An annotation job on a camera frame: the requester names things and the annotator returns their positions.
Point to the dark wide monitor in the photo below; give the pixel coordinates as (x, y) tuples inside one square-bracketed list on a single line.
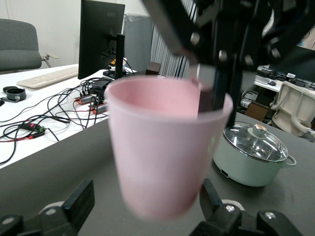
[(295, 66)]

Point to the pale green cooking pot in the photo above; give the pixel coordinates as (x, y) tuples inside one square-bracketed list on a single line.
[(246, 172)]

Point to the black round lens cap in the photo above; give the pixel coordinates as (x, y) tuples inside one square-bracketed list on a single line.
[(15, 94)]

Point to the small brown box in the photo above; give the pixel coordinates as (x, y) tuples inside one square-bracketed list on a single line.
[(153, 69)]

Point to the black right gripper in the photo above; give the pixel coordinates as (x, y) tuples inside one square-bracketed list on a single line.
[(233, 29)]

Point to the gray office chair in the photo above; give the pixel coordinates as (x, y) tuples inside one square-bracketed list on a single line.
[(17, 46)]

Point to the black computer monitor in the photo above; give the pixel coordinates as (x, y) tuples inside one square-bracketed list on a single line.
[(98, 37)]

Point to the brown cardboard box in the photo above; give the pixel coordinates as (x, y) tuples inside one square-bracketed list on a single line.
[(257, 111)]

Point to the orange gray usb hub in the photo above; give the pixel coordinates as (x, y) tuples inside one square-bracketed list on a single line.
[(99, 108), (85, 99)]

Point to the gray cabinet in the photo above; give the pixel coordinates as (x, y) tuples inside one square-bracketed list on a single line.
[(137, 41)]

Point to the white keyboard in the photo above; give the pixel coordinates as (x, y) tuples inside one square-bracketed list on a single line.
[(46, 78)]

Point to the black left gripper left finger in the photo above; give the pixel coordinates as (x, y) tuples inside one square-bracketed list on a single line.
[(49, 221)]

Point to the white desk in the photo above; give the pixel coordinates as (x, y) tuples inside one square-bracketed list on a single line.
[(32, 110)]

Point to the cream office chair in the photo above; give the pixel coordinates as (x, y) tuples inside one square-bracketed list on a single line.
[(292, 103)]

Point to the black adapter box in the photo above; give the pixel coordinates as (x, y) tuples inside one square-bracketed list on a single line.
[(99, 87)]

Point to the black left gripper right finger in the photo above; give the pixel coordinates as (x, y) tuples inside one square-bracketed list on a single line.
[(233, 223)]

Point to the glass lid with tan knob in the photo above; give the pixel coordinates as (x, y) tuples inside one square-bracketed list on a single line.
[(258, 145)]

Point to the pink plastic cup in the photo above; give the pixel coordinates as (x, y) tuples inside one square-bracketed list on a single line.
[(160, 152)]

